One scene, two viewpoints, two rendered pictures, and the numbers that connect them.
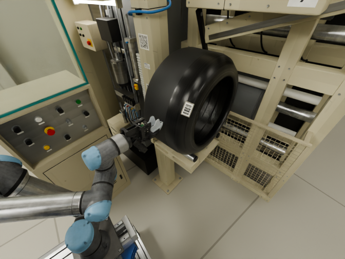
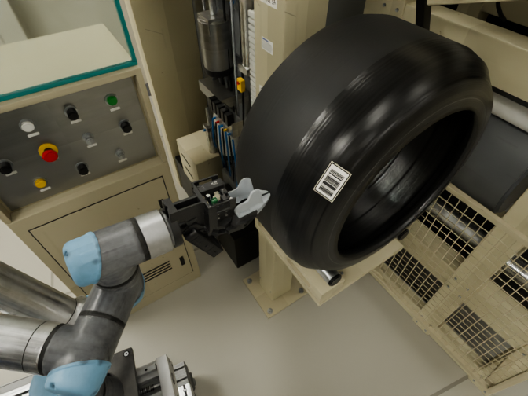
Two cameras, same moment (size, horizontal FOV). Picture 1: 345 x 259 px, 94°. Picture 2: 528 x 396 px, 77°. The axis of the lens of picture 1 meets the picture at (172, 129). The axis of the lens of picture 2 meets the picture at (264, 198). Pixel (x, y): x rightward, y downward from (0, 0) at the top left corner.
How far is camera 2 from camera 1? 0.16 m
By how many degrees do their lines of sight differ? 11
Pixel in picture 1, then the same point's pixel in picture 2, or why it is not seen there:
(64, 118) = (81, 130)
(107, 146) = (122, 240)
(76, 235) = not seen: hidden behind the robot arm
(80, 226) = not seen: hidden behind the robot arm
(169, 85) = (301, 110)
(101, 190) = (93, 334)
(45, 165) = (34, 218)
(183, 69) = (346, 76)
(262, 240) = not seen: outside the picture
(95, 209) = (66, 379)
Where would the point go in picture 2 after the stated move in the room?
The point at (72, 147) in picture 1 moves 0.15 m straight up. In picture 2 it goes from (90, 190) to (71, 158)
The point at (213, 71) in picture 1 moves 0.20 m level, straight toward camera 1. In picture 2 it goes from (423, 97) to (394, 171)
